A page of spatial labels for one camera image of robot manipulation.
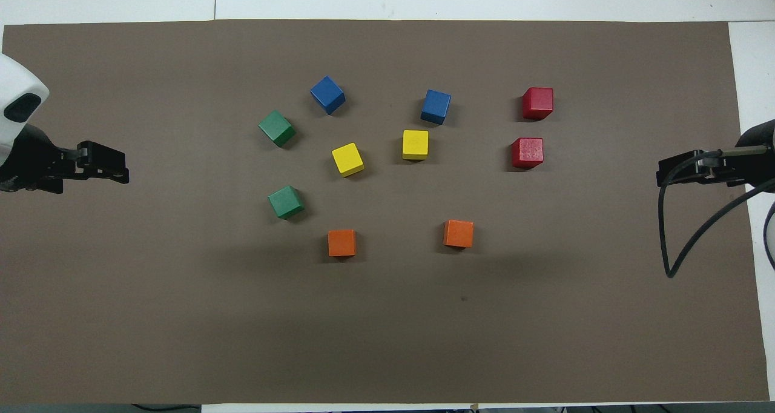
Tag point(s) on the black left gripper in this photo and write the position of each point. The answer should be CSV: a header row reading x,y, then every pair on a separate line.
x,y
33,165

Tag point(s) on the orange wooden cube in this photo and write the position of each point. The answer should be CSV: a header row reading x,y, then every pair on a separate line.
x,y
458,232
342,242

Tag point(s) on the blue wooden cube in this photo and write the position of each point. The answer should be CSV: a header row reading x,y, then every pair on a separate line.
x,y
327,94
436,106

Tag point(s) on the brown table mat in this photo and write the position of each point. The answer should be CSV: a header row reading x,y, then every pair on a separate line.
x,y
387,328

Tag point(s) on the red wooden cube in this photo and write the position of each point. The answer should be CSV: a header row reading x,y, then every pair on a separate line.
x,y
527,152
538,102

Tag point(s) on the yellow wooden cube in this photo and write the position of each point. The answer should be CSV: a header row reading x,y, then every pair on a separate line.
x,y
347,158
415,143

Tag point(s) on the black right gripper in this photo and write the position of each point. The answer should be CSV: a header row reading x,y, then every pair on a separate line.
x,y
757,155

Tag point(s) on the green wooden cube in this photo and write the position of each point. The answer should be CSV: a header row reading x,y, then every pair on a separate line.
x,y
277,127
286,201

